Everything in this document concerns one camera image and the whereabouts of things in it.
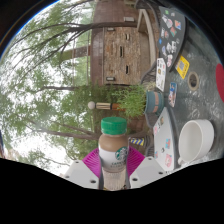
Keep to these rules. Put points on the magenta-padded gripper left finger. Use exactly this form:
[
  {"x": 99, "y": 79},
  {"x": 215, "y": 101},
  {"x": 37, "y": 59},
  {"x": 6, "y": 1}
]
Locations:
[{"x": 80, "y": 173}]

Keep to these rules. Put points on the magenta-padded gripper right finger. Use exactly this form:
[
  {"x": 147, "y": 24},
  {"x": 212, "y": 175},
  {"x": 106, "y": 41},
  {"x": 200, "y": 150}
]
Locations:
[{"x": 146, "y": 171}]

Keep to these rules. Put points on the green-capped coffee drink bottle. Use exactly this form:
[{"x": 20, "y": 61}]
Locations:
[{"x": 113, "y": 150}]

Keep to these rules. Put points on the striped yellow blue cone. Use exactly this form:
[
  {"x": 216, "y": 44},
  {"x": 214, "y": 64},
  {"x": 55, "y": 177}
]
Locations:
[{"x": 137, "y": 141}]

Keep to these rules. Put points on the silver laptop with stickers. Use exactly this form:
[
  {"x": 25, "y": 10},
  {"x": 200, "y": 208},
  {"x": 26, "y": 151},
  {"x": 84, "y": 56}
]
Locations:
[{"x": 165, "y": 140}]

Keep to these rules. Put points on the white ceramic mug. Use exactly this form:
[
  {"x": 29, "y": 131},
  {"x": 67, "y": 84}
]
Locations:
[{"x": 196, "y": 140}]

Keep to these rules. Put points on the green plant in blue pot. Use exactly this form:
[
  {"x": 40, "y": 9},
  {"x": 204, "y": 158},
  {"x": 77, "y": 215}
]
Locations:
[{"x": 136, "y": 100}]

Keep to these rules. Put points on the colourful photo card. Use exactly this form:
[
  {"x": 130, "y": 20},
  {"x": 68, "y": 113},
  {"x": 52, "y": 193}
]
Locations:
[{"x": 172, "y": 94}]

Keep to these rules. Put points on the white printed booklet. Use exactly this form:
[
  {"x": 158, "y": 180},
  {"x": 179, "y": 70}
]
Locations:
[{"x": 161, "y": 75}]

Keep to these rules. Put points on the yellow card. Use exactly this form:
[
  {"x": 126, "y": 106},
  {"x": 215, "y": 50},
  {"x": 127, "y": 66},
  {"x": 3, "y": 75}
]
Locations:
[{"x": 182, "y": 66}]

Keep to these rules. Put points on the flat round red coaster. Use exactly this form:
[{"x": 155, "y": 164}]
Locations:
[{"x": 220, "y": 81}]

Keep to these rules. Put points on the black laptop with stickers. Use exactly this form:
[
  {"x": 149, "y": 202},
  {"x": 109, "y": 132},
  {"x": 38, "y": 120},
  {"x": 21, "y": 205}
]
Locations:
[{"x": 171, "y": 36}]

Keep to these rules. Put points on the wooden globe lamp post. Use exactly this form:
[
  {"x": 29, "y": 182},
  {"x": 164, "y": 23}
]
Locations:
[{"x": 105, "y": 106}]

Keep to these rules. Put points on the black wall lantern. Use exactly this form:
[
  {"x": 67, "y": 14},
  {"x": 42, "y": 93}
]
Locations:
[
  {"x": 110, "y": 79},
  {"x": 111, "y": 29}
]

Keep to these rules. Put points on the grey wall utility box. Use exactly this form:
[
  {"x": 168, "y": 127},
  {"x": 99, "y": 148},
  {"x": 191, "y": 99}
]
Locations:
[{"x": 129, "y": 19}]

